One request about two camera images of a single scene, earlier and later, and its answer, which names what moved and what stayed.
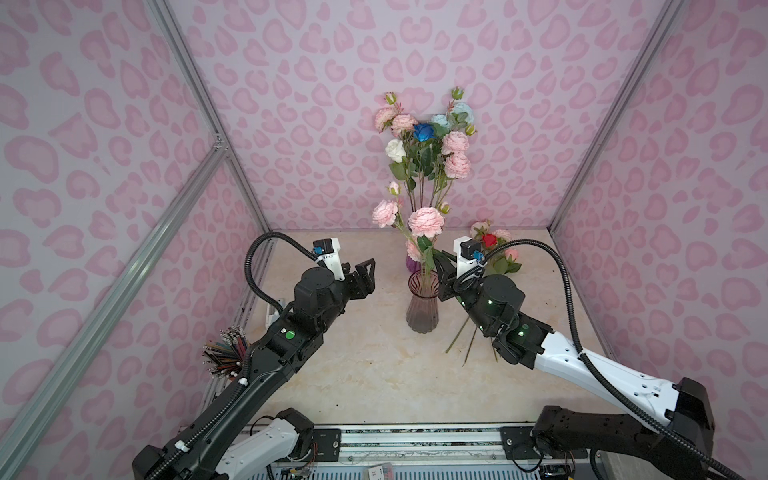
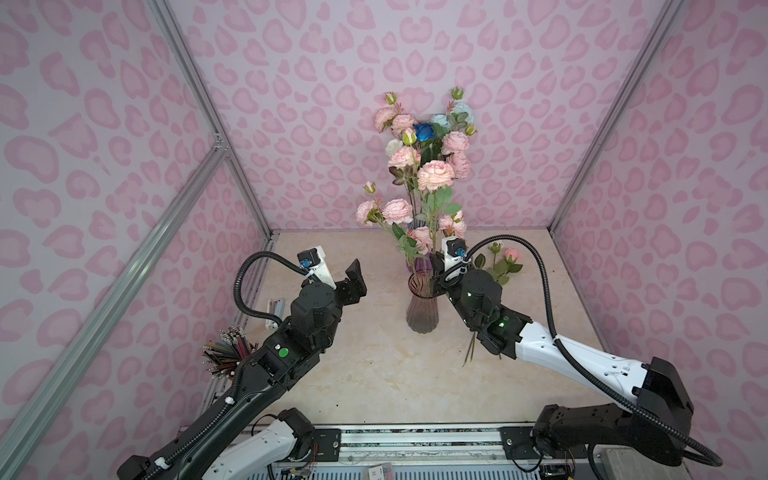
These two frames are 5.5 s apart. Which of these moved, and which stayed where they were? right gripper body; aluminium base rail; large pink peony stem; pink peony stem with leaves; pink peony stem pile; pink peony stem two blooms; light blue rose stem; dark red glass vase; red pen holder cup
Moved: pink peony stem pile; pink peony stem with leaves; pink peony stem two blooms
Stayed: aluminium base rail; right gripper body; light blue rose stem; dark red glass vase; large pink peony stem; red pen holder cup
